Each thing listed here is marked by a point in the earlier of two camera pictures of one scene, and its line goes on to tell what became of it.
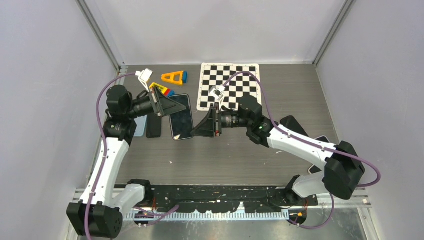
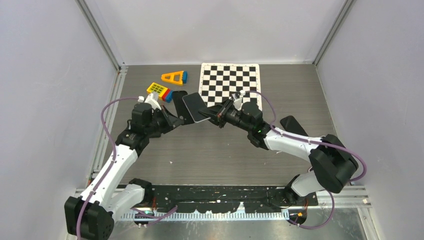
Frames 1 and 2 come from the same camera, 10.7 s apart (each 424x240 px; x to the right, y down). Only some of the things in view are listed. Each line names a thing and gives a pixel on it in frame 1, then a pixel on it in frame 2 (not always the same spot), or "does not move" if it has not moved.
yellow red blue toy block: (168, 92) does not move
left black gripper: (164, 106) -> (171, 122)
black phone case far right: (290, 122) does not move
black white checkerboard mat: (212, 75) does not move
